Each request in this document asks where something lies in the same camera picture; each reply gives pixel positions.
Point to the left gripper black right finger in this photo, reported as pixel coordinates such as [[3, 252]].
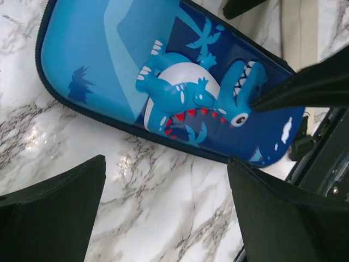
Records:
[[282, 222]]

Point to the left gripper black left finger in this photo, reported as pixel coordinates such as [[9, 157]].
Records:
[[53, 220]]

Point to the blue pencil case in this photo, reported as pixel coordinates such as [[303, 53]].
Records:
[[169, 72]]

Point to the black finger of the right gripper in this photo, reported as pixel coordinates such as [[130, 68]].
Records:
[[321, 85]]

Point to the beige canvas student bag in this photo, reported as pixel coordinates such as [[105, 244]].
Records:
[[308, 31]]

